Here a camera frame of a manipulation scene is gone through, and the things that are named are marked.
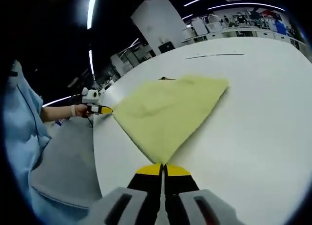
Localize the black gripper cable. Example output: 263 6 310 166
84 115 95 129

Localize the long white counter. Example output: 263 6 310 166
181 26 305 44

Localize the yellow blue black garment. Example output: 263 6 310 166
112 74 230 165

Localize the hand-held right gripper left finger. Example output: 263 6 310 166
79 163 163 225

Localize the blue box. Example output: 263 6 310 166
275 20 286 35

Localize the person's left hand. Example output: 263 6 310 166
76 103 89 118

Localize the person in light blue shirt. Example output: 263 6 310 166
4 60 98 223

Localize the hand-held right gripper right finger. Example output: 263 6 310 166
162 163 247 225

